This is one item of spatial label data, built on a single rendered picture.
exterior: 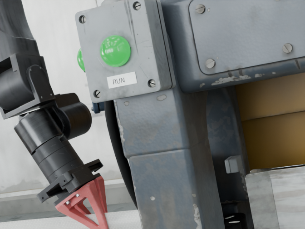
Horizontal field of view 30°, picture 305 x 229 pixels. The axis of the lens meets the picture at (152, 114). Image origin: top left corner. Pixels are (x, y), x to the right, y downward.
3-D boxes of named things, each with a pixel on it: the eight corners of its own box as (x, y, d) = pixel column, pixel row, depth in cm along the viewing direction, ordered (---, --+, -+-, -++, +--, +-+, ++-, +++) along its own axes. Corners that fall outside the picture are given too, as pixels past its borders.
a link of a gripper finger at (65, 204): (136, 212, 85) (101, 161, 86) (115, 226, 79) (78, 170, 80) (104, 235, 88) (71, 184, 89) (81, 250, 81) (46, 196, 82)
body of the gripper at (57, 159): (106, 167, 87) (80, 128, 88) (73, 182, 77) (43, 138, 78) (77, 190, 89) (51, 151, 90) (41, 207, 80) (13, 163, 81)
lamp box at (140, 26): (91, 103, 56) (73, 12, 55) (110, 99, 60) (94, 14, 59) (161, 91, 53) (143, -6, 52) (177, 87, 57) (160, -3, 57)
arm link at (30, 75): (-14, 86, 85) (25, 66, 81) (36, 75, 95) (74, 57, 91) (16, 161, 85) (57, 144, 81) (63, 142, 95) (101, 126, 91)
